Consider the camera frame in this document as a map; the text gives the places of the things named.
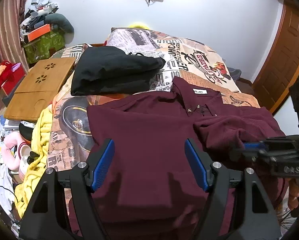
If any maroon button-up shirt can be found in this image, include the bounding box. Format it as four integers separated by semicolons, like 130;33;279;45
87;77;283;239

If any right hand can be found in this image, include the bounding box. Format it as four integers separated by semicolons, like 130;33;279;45
287;178;299;210

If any newspaper print blanket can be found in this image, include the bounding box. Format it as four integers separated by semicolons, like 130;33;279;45
47;28;260;171

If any wooden door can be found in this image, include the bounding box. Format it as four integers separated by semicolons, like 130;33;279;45
252;2;299;114

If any yellow knit blanket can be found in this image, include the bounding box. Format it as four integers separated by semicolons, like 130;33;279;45
14;103;54;218

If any pink plush toy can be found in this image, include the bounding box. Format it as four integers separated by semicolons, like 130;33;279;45
2;131;31;181

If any bamboo lap desk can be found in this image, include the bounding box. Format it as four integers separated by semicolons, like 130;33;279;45
4;57;75;122

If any grey backpack on floor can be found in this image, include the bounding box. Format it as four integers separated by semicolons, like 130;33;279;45
228;67;242;82

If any red plush toy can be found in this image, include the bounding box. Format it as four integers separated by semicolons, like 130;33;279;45
0;61;25;95

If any yellow pillow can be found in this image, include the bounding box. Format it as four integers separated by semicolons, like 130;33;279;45
128;23;150;30

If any orange box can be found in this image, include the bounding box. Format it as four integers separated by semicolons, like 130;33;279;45
27;24;51;42

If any grey neck pillow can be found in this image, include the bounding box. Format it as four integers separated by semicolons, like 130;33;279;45
44;13;74;34

